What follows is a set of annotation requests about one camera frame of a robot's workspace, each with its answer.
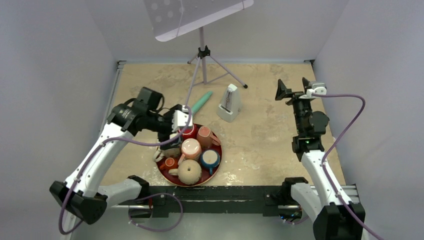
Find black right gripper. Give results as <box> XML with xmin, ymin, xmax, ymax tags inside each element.
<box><xmin>275</xmin><ymin>77</ymin><xmax>312</xmax><ymax>134</ymax></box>

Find pink flower mug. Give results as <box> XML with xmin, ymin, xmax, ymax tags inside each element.
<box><xmin>196</xmin><ymin>126</ymin><xmax>221</xmax><ymax>150</ymax></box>

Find blue striped mug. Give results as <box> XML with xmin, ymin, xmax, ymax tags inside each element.
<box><xmin>200</xmin><ymin>149</ymin><xmax>221</xmax><ymax>175</ymax></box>

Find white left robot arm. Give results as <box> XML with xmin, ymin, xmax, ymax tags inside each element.
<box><xmin>49</xmin><ymin>87</ymin><xmax>193</xmax><ymax>225</ymax></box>

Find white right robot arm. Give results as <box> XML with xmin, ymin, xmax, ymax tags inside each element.
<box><xmin>275</xmin><ymin>78</ymin><xmax>366</xmax><ymax>240</ymax></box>

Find tall cream upside-down mug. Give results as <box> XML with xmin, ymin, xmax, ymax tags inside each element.
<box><xmin>152</xmin><ymin>144</ymin><xmax>181</xmax><ymax>163</ymax></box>

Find red mug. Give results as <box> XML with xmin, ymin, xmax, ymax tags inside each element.
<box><xmin>181</xmin><ymin>123</ymin><xmax>198</xmax><ymax>141</ymax></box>

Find pink upside-down mug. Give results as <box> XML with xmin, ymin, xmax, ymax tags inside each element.
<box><xmin>177</xmin><ymin>138</ymin><xmax>202</xmax><ymax>165</ymax></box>

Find beige round upside-down mug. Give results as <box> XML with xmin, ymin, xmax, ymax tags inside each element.
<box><xmin>168</xmin><ymin>159</ymin><xmax>202</xmax><ymax>186</ymax></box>

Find small orange cup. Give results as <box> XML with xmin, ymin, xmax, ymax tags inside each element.
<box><xmin>159</xmin><ymin>157</ymin><xmax>178</xmax><ymax>171</ymax></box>

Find round red tray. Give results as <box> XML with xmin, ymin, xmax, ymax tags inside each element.
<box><xmin>155</xmin><ymin>124</ymin><xmax>222</xmax><ymax>187</ymax></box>

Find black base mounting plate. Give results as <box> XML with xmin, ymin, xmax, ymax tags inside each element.
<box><xmin>129</xmin><ymin>184</ymin><xmax>303</xmax><ymax>220</ymax></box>

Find white metronome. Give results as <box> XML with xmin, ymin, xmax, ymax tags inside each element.
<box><xmin>216</xmin><ymin>84</ymin><xmax>243</xmax><ymax>123</ymax></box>

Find purple music stand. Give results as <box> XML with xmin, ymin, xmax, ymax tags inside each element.
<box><xmin>143</xmin><ymin>0</ymin><xmax>254</xmax><ymax>105</ymax></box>

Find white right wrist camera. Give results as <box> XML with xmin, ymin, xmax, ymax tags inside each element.
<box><xmin>301</xmin><ymin>81</ymin><xmax>327</xmax><ymax>100</ymax></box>

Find teal recorder flute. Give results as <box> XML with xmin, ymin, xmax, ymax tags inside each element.
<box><xmin>191</xmin><ymin>91</ymin><xmax>213</xmax><ymax>115</ymax></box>

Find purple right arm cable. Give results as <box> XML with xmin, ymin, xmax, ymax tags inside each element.
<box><xmin>283</xmin><ymin>92</ymin><xmax>385</xmax><ymax>240</ymax></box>

